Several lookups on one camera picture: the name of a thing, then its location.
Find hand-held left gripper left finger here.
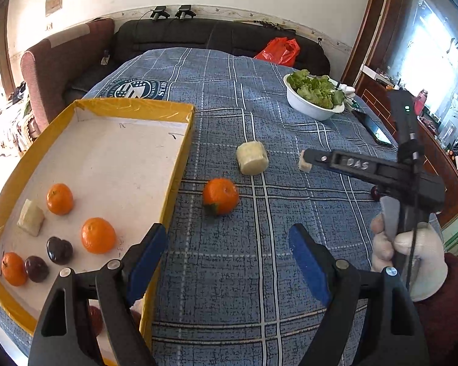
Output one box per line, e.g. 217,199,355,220
27,223,169,366

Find round peeled white fruit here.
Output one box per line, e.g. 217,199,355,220
236,141,270,176

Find red plastic bag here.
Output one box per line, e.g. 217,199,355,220
254,37,301,67

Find reddish brown armchair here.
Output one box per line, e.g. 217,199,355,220
20,18,116,134

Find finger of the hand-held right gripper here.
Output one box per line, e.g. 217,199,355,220
303,149,334,171

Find green lettuce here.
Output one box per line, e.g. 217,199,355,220
288,69,346,109

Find dark purple plum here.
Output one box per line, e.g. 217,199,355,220
25,255,49,283
46,236,74,265

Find brown wooden cabinet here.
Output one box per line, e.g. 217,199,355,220
341,0,458,237

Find person's right forearm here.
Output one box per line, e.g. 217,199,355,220
416,252,458,366

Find faceted peeled white fruit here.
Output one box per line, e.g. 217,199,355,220
298,150,314,171

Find person's right hand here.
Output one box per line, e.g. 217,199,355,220
370,213,449,302

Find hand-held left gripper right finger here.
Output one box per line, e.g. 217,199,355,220
288,223,430,366

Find black sofa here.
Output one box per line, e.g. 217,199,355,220
63,18,331,103

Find red jujube date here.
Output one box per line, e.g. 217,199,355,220
89,305,104,336

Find black smartphone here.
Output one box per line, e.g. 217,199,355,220
357,110,394,149

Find yellow cardboard box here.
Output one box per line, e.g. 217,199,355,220
0,98,196,366

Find small peeled white fruit piece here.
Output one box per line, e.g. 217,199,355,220
17,199,45,237

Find white bowl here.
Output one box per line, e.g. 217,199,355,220
283,73,346,120

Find blue plaid blanket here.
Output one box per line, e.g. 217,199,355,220
0,46,443,366

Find red bottle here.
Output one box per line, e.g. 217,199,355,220
414,88,428,117

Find orange tangerine with stem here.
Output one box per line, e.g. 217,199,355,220
202,178,240,216

